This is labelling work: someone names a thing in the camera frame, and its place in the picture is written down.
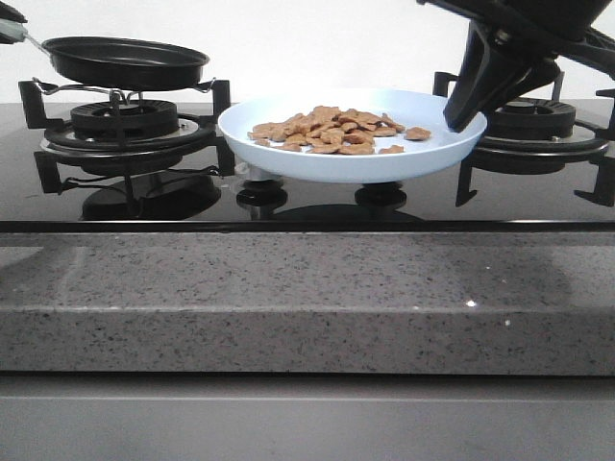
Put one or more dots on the black glass gas cooktop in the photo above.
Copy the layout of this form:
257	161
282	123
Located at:
189	197

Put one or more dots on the right black burner grate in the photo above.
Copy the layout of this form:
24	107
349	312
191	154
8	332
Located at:
533	136

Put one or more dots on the silver stove knob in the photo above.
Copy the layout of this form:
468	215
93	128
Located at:
254	176
382	187

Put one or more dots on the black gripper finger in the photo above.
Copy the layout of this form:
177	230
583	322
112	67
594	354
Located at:
490	69
530	77
13	22

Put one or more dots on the right silver stove knob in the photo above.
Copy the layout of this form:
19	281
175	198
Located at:
382	187

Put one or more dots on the black burner grate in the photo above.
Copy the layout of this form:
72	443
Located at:
533	136
124	136

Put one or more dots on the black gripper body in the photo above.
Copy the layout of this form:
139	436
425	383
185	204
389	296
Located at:
564	28

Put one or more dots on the light blue plate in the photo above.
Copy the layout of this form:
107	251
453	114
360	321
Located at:
395	158

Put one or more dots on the brown meat pieces pile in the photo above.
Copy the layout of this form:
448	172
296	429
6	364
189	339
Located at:
334	131

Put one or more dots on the black frying pan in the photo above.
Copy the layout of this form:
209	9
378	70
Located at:
124	63

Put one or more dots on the left black burner grate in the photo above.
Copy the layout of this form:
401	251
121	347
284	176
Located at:
124	136

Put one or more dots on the left silver stove knob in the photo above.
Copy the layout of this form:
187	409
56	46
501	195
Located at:
254	176

